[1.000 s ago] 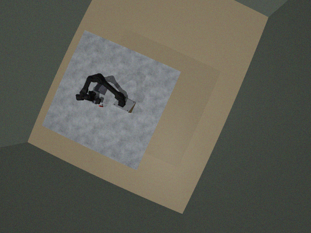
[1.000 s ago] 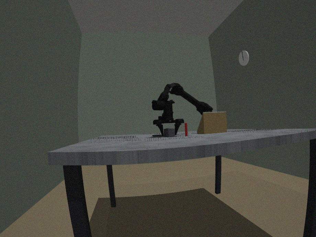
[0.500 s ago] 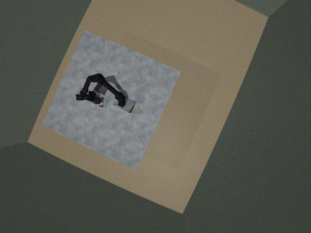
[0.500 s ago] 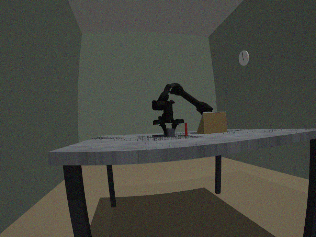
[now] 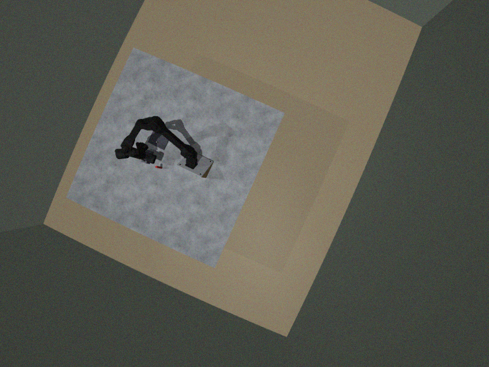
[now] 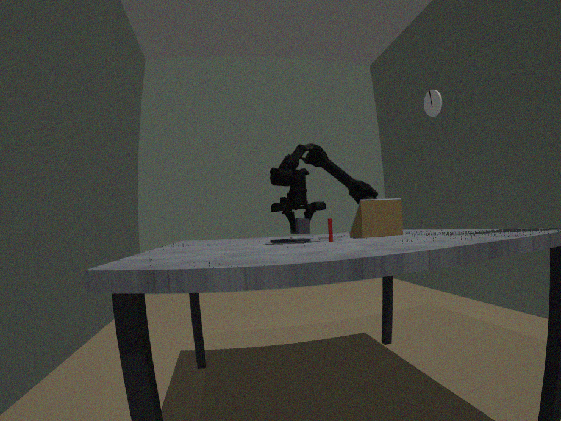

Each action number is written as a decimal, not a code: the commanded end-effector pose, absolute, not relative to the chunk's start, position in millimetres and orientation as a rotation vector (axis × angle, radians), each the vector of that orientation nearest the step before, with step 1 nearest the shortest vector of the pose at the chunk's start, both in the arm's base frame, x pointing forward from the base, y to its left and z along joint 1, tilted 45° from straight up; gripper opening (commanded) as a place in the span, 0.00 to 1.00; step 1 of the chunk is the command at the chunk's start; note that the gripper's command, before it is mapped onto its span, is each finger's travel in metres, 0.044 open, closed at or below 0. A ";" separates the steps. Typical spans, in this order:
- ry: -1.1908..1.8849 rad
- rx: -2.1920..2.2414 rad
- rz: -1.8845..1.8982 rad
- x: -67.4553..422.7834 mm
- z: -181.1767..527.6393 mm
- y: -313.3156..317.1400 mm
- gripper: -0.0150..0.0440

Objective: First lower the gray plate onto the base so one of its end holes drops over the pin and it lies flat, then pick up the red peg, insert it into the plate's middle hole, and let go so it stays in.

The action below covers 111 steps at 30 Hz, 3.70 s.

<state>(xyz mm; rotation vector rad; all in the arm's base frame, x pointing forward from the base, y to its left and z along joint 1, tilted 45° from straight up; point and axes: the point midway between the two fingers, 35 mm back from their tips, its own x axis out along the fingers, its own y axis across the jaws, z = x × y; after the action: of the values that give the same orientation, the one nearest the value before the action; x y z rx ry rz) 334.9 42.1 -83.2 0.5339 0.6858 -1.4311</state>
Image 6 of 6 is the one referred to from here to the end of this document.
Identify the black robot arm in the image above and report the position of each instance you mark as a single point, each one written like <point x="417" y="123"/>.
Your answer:
<point x="288" y="175"/>

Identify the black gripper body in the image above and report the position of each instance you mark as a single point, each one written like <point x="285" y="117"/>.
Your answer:
<point x="298" y="197"/>

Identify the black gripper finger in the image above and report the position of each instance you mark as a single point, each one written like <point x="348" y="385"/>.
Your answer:
<point x="291" y="218"/>
<point x="309" y="214"/>

